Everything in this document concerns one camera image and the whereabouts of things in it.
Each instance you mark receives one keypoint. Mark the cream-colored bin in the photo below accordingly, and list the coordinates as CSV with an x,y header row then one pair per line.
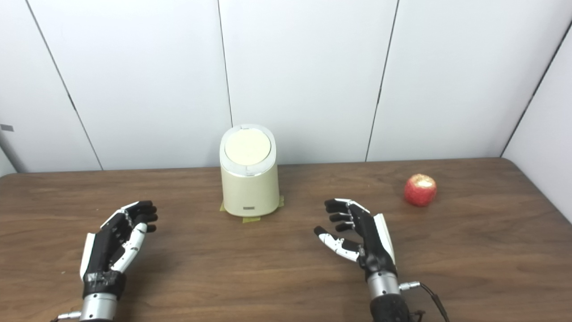
x,y
250,192

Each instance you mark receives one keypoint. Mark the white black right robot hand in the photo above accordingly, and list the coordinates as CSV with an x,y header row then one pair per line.
x,y
373,241

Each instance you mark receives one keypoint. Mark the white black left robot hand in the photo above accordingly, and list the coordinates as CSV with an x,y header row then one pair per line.
x,y
105,250

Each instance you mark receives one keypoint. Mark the red apple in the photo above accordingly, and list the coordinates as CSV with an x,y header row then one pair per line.
x,y
420,191

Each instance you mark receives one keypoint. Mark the round cream bin lid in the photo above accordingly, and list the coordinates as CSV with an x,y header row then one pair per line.
x,y
247,146

